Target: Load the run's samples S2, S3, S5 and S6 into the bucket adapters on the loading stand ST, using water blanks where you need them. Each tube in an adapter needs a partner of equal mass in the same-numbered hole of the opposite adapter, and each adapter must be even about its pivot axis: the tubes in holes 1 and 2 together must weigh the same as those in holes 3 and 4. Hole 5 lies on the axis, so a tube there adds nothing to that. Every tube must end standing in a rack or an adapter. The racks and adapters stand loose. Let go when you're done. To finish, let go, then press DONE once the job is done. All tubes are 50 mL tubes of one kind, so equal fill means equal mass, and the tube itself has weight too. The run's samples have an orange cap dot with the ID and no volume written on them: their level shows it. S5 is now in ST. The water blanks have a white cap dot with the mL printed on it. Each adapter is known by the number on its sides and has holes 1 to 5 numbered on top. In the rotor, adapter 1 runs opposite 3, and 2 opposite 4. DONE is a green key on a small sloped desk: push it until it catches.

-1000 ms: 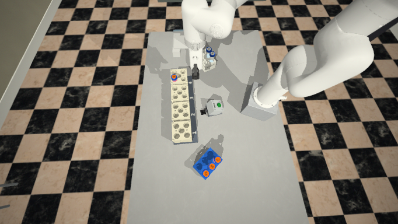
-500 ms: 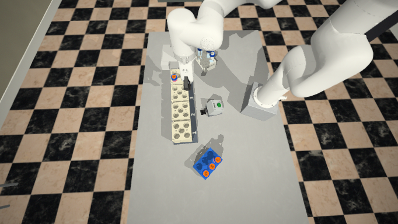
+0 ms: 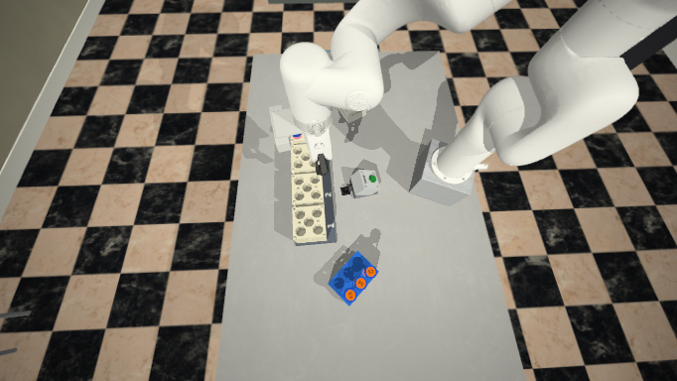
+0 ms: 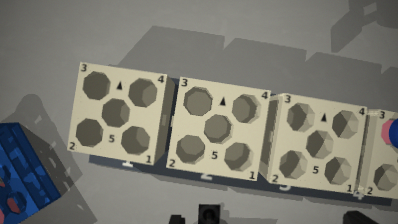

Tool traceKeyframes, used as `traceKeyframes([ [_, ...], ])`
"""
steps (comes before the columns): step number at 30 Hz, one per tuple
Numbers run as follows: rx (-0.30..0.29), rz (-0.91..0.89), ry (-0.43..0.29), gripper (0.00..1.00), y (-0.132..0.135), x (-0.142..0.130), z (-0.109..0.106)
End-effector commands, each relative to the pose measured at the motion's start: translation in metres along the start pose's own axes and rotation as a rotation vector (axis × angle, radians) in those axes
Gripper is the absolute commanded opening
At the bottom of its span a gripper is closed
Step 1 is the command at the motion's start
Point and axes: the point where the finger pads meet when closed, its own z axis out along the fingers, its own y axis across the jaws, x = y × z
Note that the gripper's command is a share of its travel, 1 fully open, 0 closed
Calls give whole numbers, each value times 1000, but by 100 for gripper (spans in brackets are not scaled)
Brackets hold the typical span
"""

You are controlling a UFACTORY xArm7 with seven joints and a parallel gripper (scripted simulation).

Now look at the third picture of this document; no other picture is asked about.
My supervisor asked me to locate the blue tube rack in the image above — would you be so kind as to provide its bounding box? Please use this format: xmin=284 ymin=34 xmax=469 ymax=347
xmin=329 ymin=251 xmax=373 ymax=306

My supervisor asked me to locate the white tube rack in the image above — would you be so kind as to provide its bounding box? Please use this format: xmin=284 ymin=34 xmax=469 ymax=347
xmin=338 ymin=108 xmax=367 ymax=123

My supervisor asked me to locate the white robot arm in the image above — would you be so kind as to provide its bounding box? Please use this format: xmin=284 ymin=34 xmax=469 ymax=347
xmin=269 ymin=0 xmax=677 ymax=184

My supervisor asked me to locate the cream bucket adapter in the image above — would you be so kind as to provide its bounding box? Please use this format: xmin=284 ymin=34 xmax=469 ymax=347
xmin=291 ymin=133 xmax=306 ymax=145
xmin=292 ymin=173 xmax=325 ymax=207
xmin=291 ymin=144 xmax=316 ymax=175
xmin=292 ymin=205 xmax=328 ymax=243

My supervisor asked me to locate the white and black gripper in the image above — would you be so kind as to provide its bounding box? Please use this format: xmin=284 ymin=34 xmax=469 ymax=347
xmin=304 ymin=119 xmax=333 ymax=176

